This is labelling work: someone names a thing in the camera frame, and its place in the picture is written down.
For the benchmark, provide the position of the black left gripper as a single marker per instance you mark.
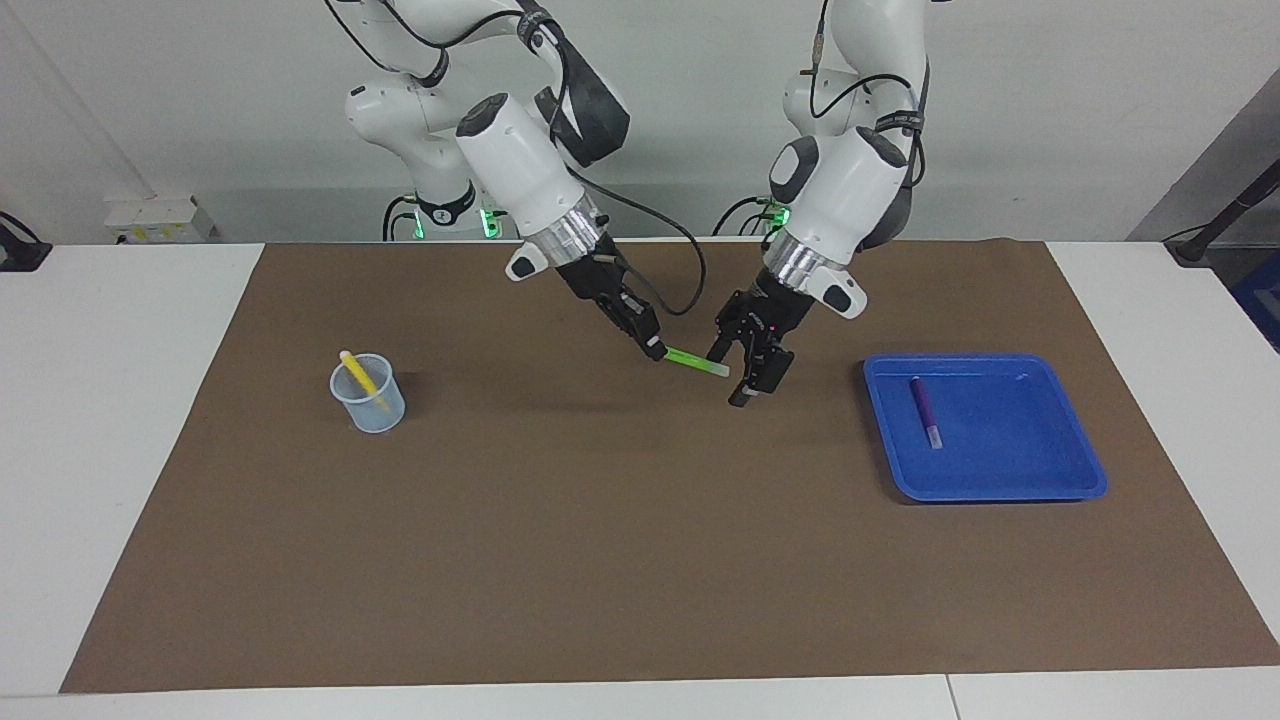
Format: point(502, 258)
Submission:
point(765, 315)

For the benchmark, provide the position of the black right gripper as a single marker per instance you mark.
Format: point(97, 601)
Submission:
point(600, 280)

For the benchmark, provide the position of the green marker pen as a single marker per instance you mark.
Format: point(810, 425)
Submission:
point(695, 361)

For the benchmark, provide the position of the purple marker pen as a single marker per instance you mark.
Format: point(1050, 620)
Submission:
point(925, 405)

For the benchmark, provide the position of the yellow marker pen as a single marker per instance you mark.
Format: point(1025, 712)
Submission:
point(360, 378)

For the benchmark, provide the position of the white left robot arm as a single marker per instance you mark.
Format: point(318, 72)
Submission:
point(850, 190)

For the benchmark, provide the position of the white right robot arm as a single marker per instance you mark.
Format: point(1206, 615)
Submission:
point(520, 160)

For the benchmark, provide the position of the blue plastic tray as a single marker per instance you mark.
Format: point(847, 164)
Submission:
point(1010, 450)

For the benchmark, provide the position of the brown table mat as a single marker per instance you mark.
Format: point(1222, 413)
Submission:
point(640, 560)

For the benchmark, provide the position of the clear plastic cup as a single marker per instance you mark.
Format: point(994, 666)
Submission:
point(375, 415)

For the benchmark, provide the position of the black stand pole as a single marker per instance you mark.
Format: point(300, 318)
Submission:
point(1225, 215)

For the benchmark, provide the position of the blue crate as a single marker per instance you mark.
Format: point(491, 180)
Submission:
point(1262, 300)

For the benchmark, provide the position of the black clamp mount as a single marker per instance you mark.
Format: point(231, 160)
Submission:
point(20, 250)

